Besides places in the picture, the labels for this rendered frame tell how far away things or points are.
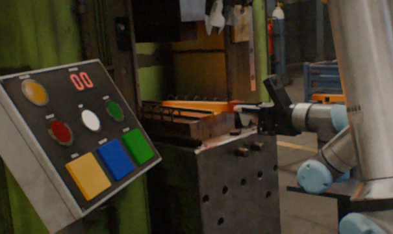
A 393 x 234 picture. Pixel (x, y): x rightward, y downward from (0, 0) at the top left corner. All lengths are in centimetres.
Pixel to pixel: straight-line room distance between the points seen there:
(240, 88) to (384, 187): 124
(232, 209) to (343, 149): 53
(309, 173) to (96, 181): 48
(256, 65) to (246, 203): 57
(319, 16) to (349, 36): 1007
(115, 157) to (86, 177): 11
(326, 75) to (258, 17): 357
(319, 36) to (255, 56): 888
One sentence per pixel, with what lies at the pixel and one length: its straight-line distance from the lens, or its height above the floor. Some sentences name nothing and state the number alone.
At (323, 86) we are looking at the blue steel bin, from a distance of 544.
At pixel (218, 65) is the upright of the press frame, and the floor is 111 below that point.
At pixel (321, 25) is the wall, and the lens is 1068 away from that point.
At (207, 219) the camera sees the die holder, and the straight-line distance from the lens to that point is 144.
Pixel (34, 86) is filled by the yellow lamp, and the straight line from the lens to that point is 94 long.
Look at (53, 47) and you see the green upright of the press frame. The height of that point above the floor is 123.
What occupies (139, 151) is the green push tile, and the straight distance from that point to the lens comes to 107.
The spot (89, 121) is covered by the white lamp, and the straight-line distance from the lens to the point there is 100.
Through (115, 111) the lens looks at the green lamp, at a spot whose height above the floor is 109.
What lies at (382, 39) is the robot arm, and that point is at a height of 123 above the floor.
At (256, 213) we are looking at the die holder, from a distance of 162.
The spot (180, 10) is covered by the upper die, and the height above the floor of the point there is 130.
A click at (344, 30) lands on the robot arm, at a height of 125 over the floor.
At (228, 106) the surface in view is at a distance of 143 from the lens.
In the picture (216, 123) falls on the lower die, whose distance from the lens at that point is 149.
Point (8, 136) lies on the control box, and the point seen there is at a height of 110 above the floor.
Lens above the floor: 127
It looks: 11 degrees down
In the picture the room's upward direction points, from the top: 4 degrees counter-clockwise
